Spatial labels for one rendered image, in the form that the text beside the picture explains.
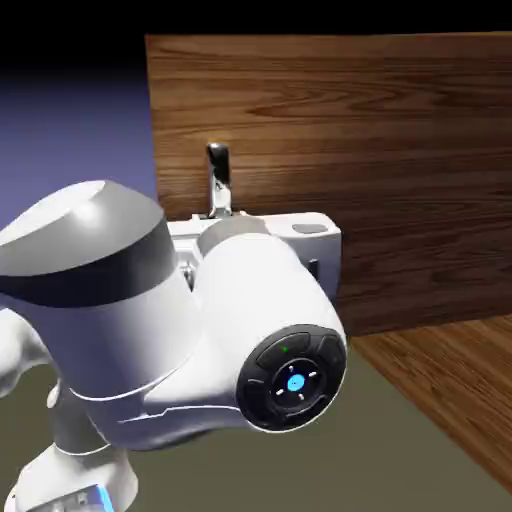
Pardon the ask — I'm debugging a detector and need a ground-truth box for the wooden cabinet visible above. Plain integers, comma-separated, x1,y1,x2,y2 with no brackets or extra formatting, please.
144,31,512,486

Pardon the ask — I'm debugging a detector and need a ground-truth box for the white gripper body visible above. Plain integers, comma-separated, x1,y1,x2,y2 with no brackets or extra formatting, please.
166,211,343,300

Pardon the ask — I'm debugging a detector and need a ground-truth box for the wooden cabinet door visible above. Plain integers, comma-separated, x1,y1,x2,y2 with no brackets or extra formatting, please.
144,31,512,338

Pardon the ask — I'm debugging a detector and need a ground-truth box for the silver curved door handle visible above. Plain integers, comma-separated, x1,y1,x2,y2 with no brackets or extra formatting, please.
205,142,234,220

